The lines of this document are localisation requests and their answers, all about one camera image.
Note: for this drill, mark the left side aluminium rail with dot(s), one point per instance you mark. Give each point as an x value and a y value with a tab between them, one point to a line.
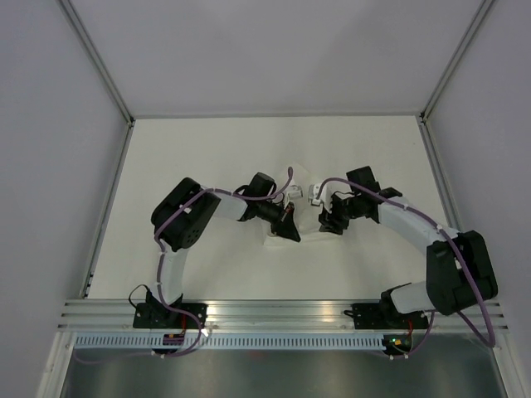
116	170

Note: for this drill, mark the front aluminium rail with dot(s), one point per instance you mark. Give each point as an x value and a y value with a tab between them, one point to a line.
224	316

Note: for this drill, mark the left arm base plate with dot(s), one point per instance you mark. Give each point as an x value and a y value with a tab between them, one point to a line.
154	315

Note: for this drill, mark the right aluminium frame post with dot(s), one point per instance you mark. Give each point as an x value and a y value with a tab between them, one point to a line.
471	32

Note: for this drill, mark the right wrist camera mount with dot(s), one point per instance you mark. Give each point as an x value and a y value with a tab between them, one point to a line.
319	195

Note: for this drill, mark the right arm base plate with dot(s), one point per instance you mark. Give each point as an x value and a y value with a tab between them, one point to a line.
370	316

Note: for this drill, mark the white slotted cable duct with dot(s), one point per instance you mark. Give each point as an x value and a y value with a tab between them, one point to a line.
289	341

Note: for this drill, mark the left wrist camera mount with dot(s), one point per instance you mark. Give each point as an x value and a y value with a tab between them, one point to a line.
294	193

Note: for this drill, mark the aluminium frame post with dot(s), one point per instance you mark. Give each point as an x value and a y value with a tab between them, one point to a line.
471	32
83	36

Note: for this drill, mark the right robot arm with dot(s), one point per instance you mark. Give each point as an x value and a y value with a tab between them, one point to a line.
392	210

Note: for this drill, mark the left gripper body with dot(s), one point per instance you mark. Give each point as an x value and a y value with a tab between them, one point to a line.
270	213

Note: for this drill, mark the left aluminium frame post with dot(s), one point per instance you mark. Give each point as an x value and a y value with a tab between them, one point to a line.
83	36

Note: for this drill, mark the white cloth napkin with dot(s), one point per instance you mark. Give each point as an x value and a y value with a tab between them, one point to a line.
306	216

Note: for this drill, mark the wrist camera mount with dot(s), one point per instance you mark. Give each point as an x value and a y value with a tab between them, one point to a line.
294	193
319	195

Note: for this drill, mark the back aluminium frame rail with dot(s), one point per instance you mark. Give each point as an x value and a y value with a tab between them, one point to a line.
278	114

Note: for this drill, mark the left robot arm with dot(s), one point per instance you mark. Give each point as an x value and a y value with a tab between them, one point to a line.
180	219

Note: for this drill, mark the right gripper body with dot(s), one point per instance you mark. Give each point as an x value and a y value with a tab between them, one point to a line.
346	208

